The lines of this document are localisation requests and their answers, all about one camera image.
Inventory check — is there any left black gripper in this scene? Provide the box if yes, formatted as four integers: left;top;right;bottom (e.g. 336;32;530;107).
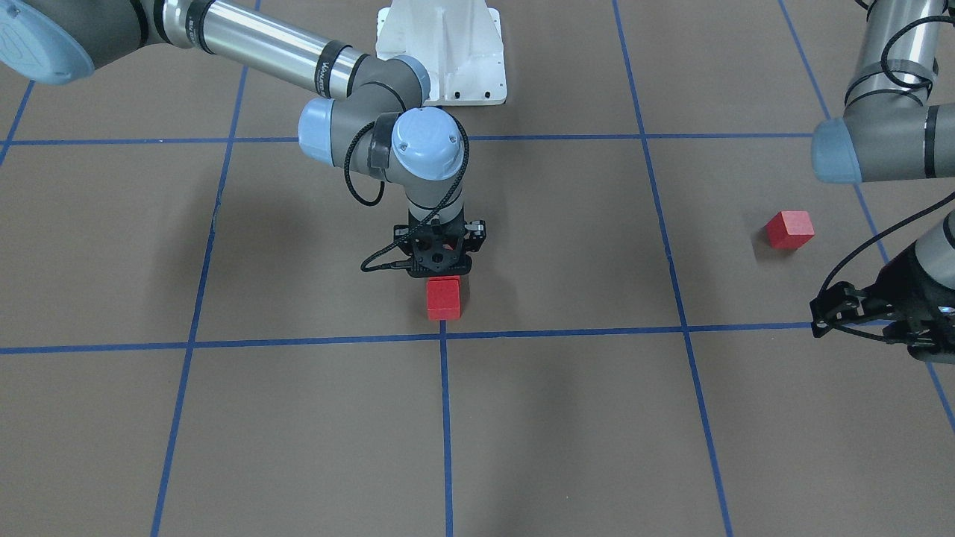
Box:
810;245;954;356

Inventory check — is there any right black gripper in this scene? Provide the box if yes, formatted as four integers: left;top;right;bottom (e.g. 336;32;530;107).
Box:
393;214;487;278

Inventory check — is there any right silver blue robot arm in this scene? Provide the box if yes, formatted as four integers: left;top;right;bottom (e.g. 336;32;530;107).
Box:
1;1;487;278

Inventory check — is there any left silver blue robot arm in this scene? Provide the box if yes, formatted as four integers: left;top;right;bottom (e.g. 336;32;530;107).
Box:
810;1;954;364

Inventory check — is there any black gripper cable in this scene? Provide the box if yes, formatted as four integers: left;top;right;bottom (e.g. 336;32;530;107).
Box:
817;190;955;344

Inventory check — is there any brown paper table cover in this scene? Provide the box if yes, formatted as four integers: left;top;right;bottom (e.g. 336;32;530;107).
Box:
1;1;954;536

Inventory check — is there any white pedestal column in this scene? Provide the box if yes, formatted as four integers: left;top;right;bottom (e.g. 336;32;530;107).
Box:
375;1;508;107

